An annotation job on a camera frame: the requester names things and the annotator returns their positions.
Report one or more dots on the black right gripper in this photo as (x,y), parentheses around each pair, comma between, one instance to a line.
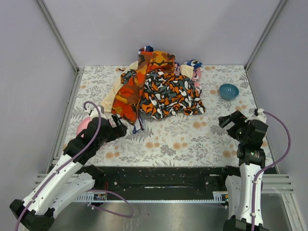
(234,125)

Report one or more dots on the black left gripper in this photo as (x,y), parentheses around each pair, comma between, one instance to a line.
(115,130)

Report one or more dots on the black orange white patterned cloth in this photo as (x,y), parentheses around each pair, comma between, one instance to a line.
(167,94)

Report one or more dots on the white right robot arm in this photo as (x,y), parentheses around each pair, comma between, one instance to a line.
(244,183)

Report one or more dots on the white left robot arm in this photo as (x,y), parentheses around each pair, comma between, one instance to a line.
(70,177)

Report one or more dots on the blue white patterned cloth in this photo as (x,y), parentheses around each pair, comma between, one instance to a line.
(138,125)

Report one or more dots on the cream beige cloth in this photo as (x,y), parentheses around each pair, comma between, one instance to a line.
(107,101)

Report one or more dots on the orange red camouflage cloth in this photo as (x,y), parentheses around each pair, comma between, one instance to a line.
(127,100)

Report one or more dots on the pink white cloth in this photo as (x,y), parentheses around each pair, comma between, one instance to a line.
(188,71)

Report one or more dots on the blue white cloth behind pile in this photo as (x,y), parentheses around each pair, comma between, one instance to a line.
(193,63)

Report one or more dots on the blue bowl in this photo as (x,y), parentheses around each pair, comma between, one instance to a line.
(228,91)

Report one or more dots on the floral patterned table mat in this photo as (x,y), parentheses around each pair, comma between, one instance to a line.
(183,140)

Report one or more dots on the pink plate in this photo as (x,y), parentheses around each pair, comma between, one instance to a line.
(83,125)

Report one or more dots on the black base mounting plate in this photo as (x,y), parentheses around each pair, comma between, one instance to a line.
(160,183)

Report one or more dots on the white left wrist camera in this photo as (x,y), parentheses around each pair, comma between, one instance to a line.
(94,112)

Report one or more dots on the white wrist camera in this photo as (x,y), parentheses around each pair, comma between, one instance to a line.
(94,112)
(259,115)

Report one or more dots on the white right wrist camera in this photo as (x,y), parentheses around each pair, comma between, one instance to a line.
(259,115)

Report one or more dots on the white slotted cable duct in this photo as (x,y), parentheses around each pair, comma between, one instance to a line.
(91,198)

